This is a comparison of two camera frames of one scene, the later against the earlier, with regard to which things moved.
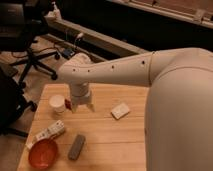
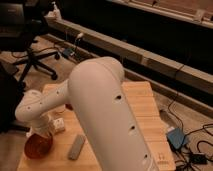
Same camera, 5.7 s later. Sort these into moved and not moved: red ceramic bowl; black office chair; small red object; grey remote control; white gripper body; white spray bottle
Moved: red ceramic bowl; white gripper body
Not moved: black office chair; small red object; grey remote control; white spray bottle
